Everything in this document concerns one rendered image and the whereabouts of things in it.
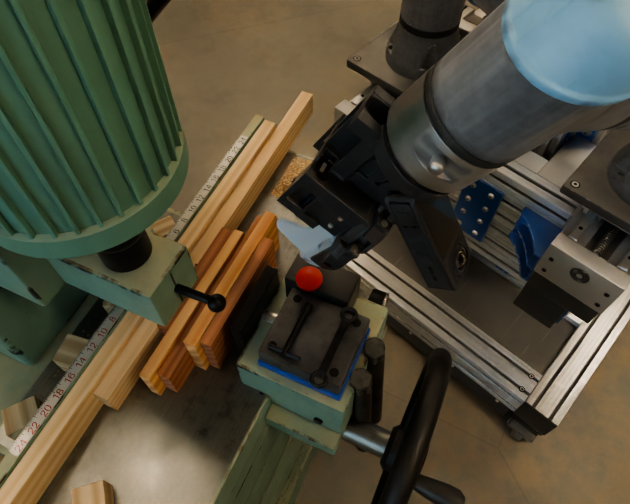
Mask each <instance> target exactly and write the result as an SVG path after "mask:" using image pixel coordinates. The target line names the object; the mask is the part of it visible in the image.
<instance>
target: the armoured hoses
mask: <svg viewBox="0 0 630 504"><path fill-rule="evenodd" d="M363 350H364V356H366V357H367V358H368V364H367V370H366V369H364V368H358V369H355V370H354V371H352V373H351V375H350V386H352V388H353V389H354V391H355V393H354V402H353V417H354V418H355V420H356V421H358V422H360V423H363V422H368V421H369V422H371V423H374V424H377V423H378V422H380V420H381V418H382V401H383V381H384V364H385V363H384V362H385V344H384V342H383V341H382V340H381V339H379V338H376V337H373V338H369V339H368V340H366V341H365V343H364V346H363Z"/></svg>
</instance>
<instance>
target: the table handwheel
mask: <svg viewBox="0 0 630 504"><path fill-rule="evenodd" d="M451 367H452V357H451V354H450V353H449V352H448V351H447V350H446V349H444V348H436V349H434V350H433V351H432V352H431V353H430V355H429V356H428V358H427V361H426V363H425V365H424V367H423V369H422V372H421V374H420V376H419V379H418V381H417V383H416V386H415V388H414V391H413V393H412V396H411V398H410V401H409V403H408V406H407V408H406V411H405V413H404V416H403V418H402V421H401V424H400V425H397V426H395V427H393V428H392V431H389V430H387V429H385V428H382V427H380V426H378V425H376V424H374V423H371V422H369V421H368V422H363V423H360V422H358V421H356V420H355V418H354V417H353V414H351V416H350V419H349V421H348V424H347V426H346V428H345V431H344V433H343V436H342V438H341V440H343V441H345V442H347V443H350V444H352V445H354V446H356V447H358V448H360V449H362V450H365V451H367V452H369V453H371V454H373V455H375V456H378V457H380V458H381V460H380V465H381V468H382V469H383V472H382V474H381V477H380V480H379V483H378V485H377V488H376V491H375V494H374V497H373V499H372V502H371V504H408V501H409V499H410V496H411V493H412V491H413V488H414V486H415V483H416V480H417V478H418V475H419V474H420V472H421V470H422V468H423V465H424V462H425V459H426V456H427V453H428V450H429V445H430V441H431V438H432V435H433V432H434V429H435V426H436V423H437V420H438V417H439V413H440V410H441V407H442V404H443V400H444V397H445V393H446V390H447V386H448V382H449V378H450V373H451Z"/></svg>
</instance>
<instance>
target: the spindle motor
mask: <svg viewBox="0 0 630 504"><path fill-rule="evenodd" d="M188 165H189V151H188V147H187V142H186V139H185V135H184V132H183V128H182V125H181V122H180V119H179V116H178V112H177V109H176V105H175V102H174V98H173V95H172V91H171V88H170V84H169V81H168V77H167V74H166V70H165V66H164V63H163V59H162V56H161V52H160V49H159V45H158V42H157V38H156V35H155V31H154V28H153V24H152V21H151V17H150V14H149V10H148V7H147V3H146V0H0V246H1V247H3V248H5V249H7V250H9V251H12V252H15V253H18V254H20V255H25V256H30V257H34V258H45V259H66V258H74V257H81V256H85V255H90V254H94V253H98V252H101V251H104V250H107V249H109V248H112V247H115V246H117V245H119V244H121V243H123V242H126V241H128V240H129V239H131V238H133V237H134V236H136V235H138V234H140V233H141V232H142V231H144V230H145V229H147V228H148V227H149V226H151V225H152V224H153V223H154V222H155V221H156V220H158V219H159V218H160V217H161V216H162V215H163V214H164V213H165V212H166V211H167V209H168V208H169V207H170V206H171V205H172V203H173V202H174V200H175V199H176V197H177V196H178V194H179V193H180V191H181V189H182V186H183V184H184V182H185V179H186V176H187V172H188Z"/></svg>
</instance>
